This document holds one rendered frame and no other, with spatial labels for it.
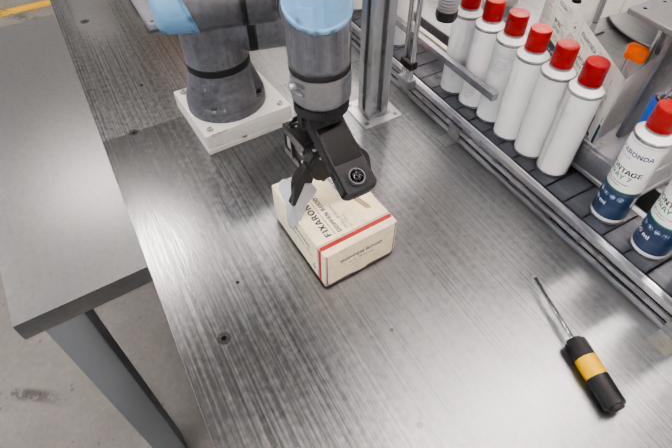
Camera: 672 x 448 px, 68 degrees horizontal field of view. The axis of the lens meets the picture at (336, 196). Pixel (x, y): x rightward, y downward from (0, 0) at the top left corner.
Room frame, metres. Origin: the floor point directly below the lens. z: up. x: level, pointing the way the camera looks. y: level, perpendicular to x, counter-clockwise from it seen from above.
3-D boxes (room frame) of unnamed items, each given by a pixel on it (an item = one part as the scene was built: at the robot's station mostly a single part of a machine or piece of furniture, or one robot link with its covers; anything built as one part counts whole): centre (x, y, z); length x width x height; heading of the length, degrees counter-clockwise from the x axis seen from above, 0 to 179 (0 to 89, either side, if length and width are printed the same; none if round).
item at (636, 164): (0.50, -0.42, 0.98); 0.05 x 0.05 x 0.20
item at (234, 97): (0.80, 0.22, 0.92); 0.15 x 0.15 x 0.10
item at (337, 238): (0.49, 0.01, 0.87); 0.16 x 0.12 x 0.07; 32
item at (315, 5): (0.52, 0.02, 1.19); 0.09 x 0.08 x 0.11; 13
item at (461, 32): (0.83, -0.23, 0.98); 0.05 x 0.05 x 0.20
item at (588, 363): (0.31, -0.32, 0.84); 0.20 x 0.03 x 0.03; 15
